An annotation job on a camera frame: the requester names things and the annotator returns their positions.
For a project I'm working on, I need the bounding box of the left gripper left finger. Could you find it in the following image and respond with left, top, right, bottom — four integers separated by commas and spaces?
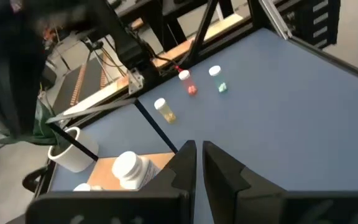
25, 139, 198, 224

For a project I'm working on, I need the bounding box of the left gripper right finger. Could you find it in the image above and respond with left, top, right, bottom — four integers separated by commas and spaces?
202, 140, 358, 224

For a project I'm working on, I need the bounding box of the large white medicine bottle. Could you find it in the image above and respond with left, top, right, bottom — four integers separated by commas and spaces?
111, 151, 163, 191

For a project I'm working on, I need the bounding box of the yellow pill vial white cap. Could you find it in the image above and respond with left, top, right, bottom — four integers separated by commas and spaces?
154, 98, 177, 124

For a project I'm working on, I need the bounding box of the red pill vial white cap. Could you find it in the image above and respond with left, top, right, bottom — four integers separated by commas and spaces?
178, 70, 198, 96

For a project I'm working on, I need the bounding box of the teal pill vial white cap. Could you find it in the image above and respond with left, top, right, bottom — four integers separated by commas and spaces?
208, 65, 229, 93

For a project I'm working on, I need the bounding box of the blue table mat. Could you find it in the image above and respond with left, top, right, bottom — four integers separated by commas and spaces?
48, 27, 358, 224

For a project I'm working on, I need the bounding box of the snake plant in white pot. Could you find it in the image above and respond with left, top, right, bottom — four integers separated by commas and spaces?
0, 99, 100, 174

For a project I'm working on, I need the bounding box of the black hazard-striped floor mat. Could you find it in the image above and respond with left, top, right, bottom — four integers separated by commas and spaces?
50, 55, 113, 115

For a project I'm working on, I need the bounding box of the black vented cabinet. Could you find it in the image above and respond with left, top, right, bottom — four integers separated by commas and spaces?
286, 0, 342, 50

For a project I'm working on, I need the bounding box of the small white metal bracket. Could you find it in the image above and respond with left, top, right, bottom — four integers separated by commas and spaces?
127, 68, 145, 95

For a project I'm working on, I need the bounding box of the black metal table frame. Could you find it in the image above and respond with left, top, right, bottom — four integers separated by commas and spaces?
35, 0, 358, 200

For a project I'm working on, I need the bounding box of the silver aluminium rail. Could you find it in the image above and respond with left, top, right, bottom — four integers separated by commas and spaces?
257, 0, 293, 40

